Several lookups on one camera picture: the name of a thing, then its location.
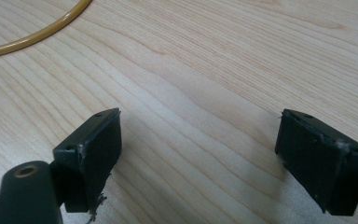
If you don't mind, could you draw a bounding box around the yellow ring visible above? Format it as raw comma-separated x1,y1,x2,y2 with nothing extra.
0,0,93,61

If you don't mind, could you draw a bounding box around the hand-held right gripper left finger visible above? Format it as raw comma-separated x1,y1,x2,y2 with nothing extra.
52,107,123,224

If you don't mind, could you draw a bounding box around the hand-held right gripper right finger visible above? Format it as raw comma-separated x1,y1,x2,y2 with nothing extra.
274,108,358,217

